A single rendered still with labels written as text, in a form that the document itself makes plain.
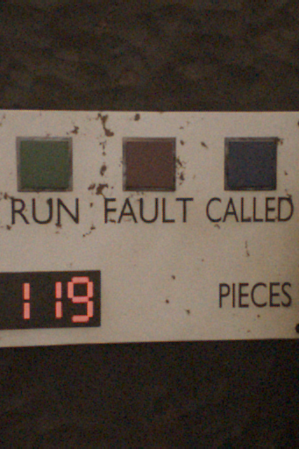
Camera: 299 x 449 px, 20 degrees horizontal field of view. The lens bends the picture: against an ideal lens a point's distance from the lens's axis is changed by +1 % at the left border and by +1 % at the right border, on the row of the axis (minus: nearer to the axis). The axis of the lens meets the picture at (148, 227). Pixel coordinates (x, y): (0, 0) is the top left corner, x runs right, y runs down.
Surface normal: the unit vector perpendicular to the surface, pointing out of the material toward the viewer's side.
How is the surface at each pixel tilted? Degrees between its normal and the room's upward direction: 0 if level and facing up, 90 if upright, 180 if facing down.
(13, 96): 90
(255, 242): 90
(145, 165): 90
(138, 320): 90
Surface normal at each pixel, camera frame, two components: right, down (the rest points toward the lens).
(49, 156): 0.13, 0.08
